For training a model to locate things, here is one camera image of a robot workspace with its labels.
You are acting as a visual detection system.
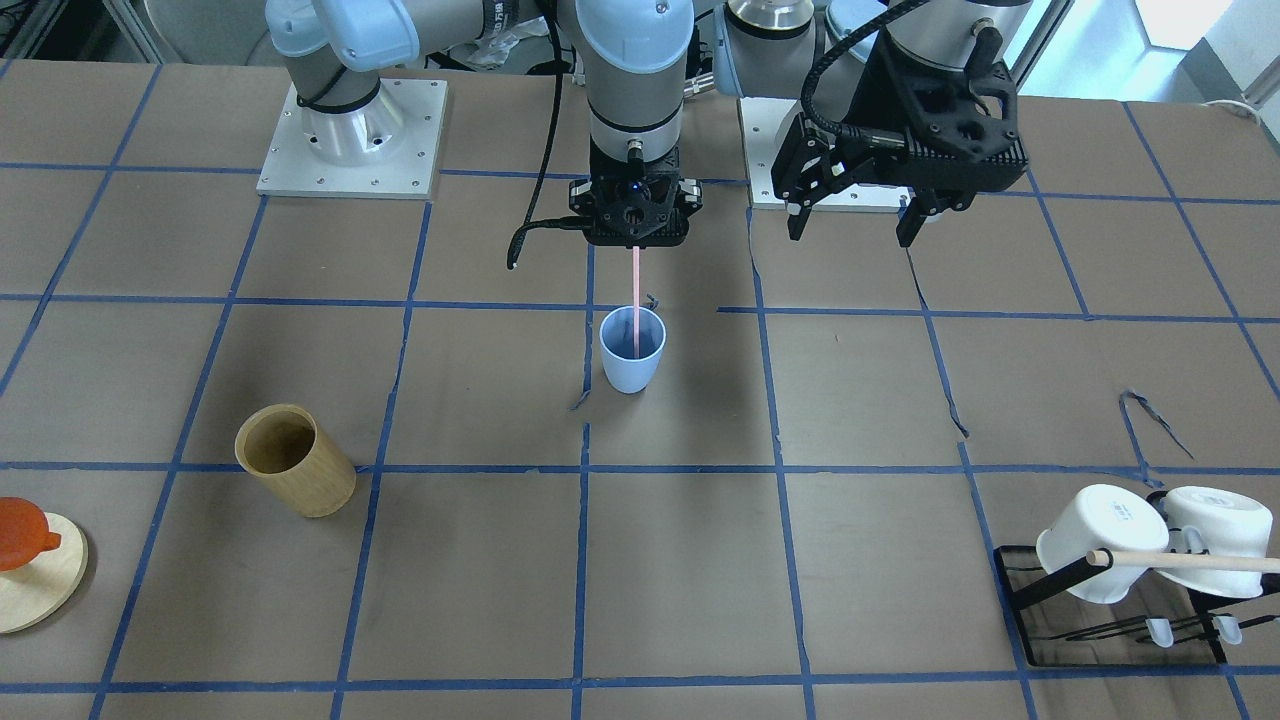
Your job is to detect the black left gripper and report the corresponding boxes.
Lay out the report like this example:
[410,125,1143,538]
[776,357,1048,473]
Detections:
[771,29,1030,249]

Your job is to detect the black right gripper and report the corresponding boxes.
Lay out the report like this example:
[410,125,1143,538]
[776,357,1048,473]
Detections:
[568,145,703,249]

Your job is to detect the pink chopstick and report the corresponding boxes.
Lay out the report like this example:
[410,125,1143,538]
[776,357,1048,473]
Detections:
[631,246,643,360]

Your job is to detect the light blue plastic cup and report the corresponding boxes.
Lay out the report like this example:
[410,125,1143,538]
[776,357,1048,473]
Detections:
[599,306,667,395]

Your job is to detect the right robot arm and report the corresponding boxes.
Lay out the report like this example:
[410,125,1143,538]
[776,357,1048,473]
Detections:
[259,1,703,249]

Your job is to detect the bamboo chopstick holder cup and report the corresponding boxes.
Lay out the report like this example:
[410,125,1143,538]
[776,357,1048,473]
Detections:
[234,404,357,518]

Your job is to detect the white mug on rack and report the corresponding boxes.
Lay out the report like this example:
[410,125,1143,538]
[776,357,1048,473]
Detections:
[1036,484,1170,573]
[1157,486,1274,600]

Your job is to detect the wooden rack rod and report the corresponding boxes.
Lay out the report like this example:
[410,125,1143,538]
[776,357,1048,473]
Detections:
[1083,548,1280,574]

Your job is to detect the orange mug on stand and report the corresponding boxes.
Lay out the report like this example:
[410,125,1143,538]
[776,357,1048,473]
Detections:
[1,497,61,571]

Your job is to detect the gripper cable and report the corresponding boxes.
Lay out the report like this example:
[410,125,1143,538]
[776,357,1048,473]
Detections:
[506,0,586,272]

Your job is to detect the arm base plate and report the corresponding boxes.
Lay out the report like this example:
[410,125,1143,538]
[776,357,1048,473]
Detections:
[256,79,449,200]
[739,96,941,213]

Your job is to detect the black wire mug rack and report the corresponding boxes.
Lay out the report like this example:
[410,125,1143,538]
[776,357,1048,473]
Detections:
[993,544,1277,671]

